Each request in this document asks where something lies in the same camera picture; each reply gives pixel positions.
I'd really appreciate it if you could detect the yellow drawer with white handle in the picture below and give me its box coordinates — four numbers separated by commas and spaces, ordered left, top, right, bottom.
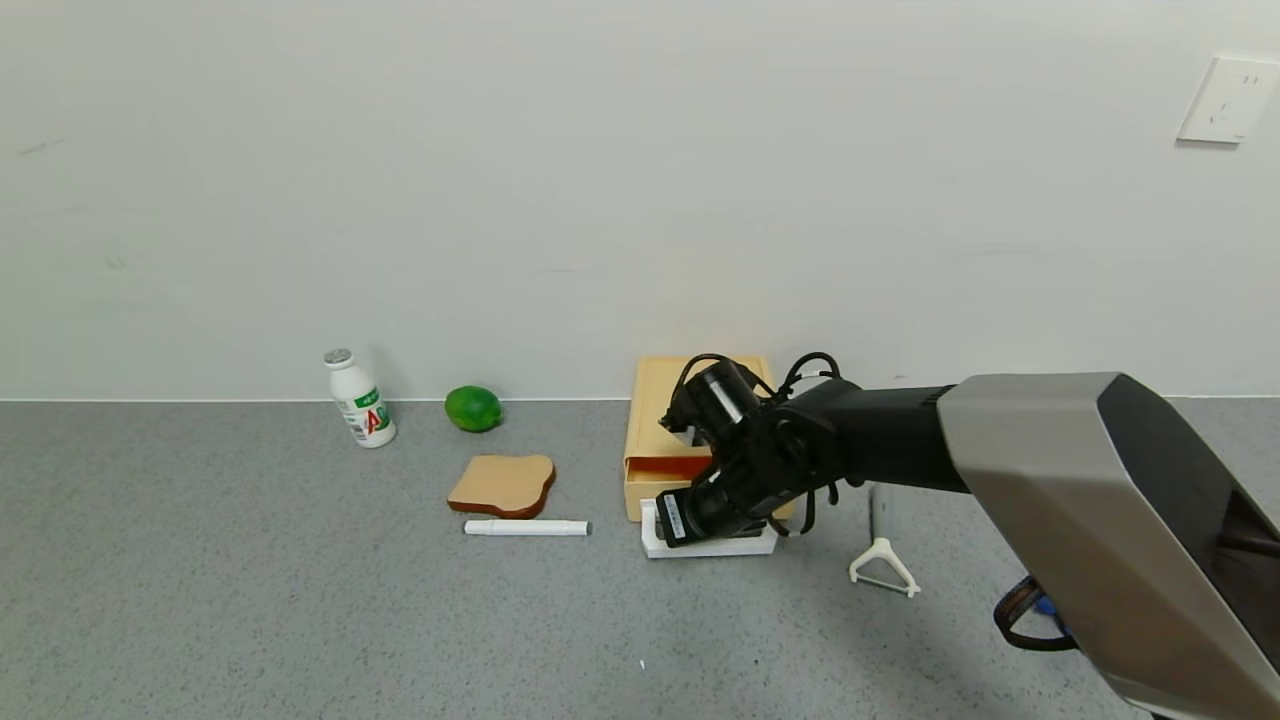
624, 456, 798, 560

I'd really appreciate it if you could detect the yellow drawer case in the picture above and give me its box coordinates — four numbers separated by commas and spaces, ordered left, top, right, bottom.
623, 354, 791, 483

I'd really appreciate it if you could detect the green lime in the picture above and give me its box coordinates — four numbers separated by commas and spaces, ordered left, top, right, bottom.
445, 385, 504, 434

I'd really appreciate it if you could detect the brown toast slice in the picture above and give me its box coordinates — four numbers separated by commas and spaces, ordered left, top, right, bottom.
447, 454, 557, 520

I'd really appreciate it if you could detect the white marker pen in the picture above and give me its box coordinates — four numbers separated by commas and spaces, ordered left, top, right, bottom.
464, 519, 593, 538

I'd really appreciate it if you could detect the white milk bottle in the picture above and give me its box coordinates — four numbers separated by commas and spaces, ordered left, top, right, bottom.
323, 348, 398, 449

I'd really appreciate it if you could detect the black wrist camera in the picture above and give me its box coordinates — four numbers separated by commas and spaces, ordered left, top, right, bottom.
660, 360, 773, 448

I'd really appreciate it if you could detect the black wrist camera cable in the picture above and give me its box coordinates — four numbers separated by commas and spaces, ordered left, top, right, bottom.
678, 351, 843, 401

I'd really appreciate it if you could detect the white peeler with grey handle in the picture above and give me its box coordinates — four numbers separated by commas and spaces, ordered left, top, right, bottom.
848, 484, 922, 599

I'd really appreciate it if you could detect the dark arm cable loop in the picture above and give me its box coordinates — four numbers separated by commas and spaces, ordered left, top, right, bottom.
993, 574, 1079, 653

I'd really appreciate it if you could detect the white wall socket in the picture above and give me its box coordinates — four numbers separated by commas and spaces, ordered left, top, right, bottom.
1177, 56, 1280, 147

